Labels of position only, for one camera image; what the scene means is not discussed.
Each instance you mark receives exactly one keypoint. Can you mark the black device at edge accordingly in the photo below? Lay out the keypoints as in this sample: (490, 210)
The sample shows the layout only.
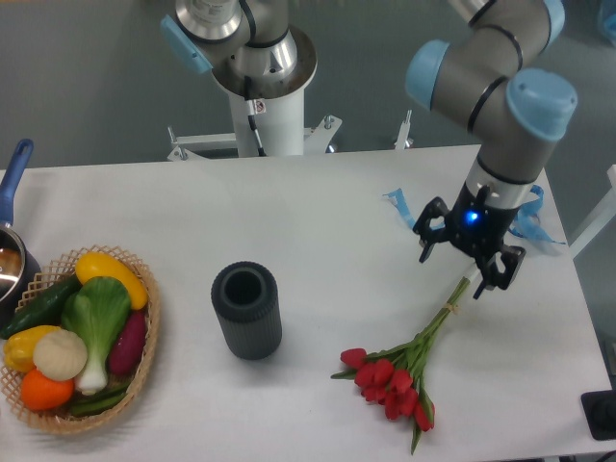
(599, 411)

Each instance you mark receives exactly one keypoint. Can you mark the cream white garlic bulb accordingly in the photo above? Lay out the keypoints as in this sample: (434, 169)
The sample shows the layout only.
(60, 355)

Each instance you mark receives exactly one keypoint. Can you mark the tangled blue ribbon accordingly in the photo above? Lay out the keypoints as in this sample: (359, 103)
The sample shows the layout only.
(527, 224)

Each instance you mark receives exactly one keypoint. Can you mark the woven wicker basket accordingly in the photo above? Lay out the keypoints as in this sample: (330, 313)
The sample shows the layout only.
(86, 263)

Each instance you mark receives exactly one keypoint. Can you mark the green bean pods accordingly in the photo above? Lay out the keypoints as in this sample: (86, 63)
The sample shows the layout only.
(98, 403)

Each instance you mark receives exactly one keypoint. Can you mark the dark grey ribbed vase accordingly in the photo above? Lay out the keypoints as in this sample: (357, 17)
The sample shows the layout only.
(245, 298)

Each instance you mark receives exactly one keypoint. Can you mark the yellow bell pepper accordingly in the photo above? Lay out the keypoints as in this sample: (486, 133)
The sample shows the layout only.
(19, 348)

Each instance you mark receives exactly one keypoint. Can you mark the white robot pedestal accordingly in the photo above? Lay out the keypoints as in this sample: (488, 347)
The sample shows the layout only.
(262, 127)

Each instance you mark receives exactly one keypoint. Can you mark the curled blue ribbon strip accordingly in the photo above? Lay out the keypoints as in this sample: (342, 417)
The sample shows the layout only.
(397, 199)

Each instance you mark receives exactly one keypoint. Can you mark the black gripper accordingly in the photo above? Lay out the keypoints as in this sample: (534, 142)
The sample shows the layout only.
(478, 230)

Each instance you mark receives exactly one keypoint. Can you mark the purple sweet potato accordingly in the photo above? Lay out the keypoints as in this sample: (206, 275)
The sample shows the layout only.
(127, 350)

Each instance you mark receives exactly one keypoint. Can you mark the green bok choy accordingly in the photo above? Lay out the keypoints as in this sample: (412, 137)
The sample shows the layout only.
(97, 314)

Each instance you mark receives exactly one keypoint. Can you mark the dark green cucumber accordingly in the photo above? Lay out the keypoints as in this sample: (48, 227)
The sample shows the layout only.
(44, 309)

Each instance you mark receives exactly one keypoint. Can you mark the red tulip bouquet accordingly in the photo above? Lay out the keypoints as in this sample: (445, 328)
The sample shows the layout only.
(394, 378)

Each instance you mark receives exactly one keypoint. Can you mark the blue handled saucepan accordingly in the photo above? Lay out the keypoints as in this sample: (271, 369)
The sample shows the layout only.
(18, 265)

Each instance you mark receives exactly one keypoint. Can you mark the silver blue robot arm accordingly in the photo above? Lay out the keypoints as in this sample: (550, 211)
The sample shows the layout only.
(487, 85)

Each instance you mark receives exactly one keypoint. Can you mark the white frame at right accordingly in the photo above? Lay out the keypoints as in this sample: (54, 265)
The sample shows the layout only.
(601, 215)

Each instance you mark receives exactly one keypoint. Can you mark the orange fruit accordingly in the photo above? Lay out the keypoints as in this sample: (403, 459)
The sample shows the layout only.
(40, 393)

